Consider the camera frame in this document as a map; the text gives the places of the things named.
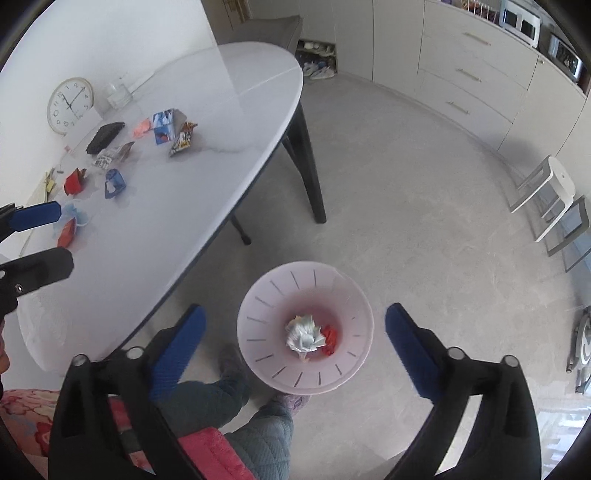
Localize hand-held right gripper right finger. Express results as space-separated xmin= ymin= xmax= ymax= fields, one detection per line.
xmin=385 ymin=302 xmax=543 ymax=480

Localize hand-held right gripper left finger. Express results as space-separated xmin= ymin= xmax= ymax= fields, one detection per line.
xmin=48 ymin=304 xmax=207 ymax=480

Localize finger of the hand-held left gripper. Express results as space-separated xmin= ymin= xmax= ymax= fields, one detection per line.
xmin=0 ymin=200 xmax=62 ymax=243
xmin=0 ymin=247 xmax=75 ymax=319

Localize red wrapper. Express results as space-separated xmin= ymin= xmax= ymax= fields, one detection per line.
xmin=322 ymin=324 xmax=341 ymax=356
xmin=64 ymin=168 xmax=89 ymax=195

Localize blue wrapper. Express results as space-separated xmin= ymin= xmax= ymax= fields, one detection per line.
xmin=104 ymin=169 xmax=127 ymax=199

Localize pink plastic bin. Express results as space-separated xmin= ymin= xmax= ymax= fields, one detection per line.
xmin=236 ymin=261 xmax=375 ymax=397

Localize black pouch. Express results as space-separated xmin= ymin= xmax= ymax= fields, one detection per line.
xmin=86 ymin=122 xmax=125 ymax=155

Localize white paper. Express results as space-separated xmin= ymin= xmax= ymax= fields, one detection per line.
xmin=285 ymin=315 xmax=326 ymax=354

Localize blue and red snack packet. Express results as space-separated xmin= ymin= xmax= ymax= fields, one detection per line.
xmin=152 ymin=108 xmax=187 ymax=145

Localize colourful snack wrapper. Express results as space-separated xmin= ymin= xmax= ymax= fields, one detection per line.
xmin=169 ymin=121 xmax=198 ymax=158

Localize light blue plastic bag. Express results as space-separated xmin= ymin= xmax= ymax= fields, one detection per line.
xmin=58 ymin=200 xmax=90 ymax=232

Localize person's left slipper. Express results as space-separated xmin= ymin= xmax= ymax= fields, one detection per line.
xmin=217 ymin=344 xmax=246 ymax=381

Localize person's slipper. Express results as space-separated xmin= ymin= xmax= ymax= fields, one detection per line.
xmin=217 ymin=344 xmax=246 ymax=381
xmin=272 ymin=392 xmax=310 ymax=418

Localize person's left leg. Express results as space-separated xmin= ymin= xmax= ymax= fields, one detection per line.
xmin=159 ymin=364 xmax=252 ymax=437

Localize person's leg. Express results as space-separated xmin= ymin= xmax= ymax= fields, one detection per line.
xmin=159 ymin=364 xmax=252 ymax=437
xmin=224 ymin=401 xmax=296 ymax=480

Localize white card box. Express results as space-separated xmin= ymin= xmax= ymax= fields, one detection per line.
xmin=76 ymin=107 xmax=103 ymax=136

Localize red floral cushion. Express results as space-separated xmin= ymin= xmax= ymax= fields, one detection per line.
xmin=0 ymin=388 xmax=252 ymax=480

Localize person's right slipper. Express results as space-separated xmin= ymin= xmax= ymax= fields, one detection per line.
xmin=272 ymin=392 xmax=310 ymax=418

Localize person's right leg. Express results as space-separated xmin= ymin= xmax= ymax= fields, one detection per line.
xmin=224 ymin=401 xmax=296 ymax=480

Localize white oval table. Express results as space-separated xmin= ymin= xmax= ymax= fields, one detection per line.
xmin=0 ymin=42 xmax=327 ymax=374

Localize grey metal appliance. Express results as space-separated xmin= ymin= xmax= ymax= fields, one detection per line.
xmin=567 ymin=308 xmax=591 ymax=394

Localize white step stool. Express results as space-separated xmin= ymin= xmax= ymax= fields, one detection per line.
xmin=510 ymin=156 xmax=576 ymax=243

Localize beige drawer cabinet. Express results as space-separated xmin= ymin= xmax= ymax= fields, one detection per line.
xmin=369 ymin=0 xmax=591 ymax=185

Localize white sneakers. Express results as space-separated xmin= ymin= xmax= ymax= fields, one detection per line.
xmin=302 ymin=62 xmax=336 ymax=80

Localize round white wall clock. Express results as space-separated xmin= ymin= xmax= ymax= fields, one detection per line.
xmin=46 ymin=78 xmax=94 ymax=136

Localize grey frame stool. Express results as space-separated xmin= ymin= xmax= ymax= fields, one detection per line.
xmin=545 ymin=196 xmax=591 ymax=273

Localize silver picture frame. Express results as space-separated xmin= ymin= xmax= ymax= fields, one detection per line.
xmin=549 ymin=34 xmax=584 ymax=82

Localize white picture frame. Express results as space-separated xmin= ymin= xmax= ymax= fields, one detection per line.
xmin=500 ymin=0 xmax=541 ymax=48

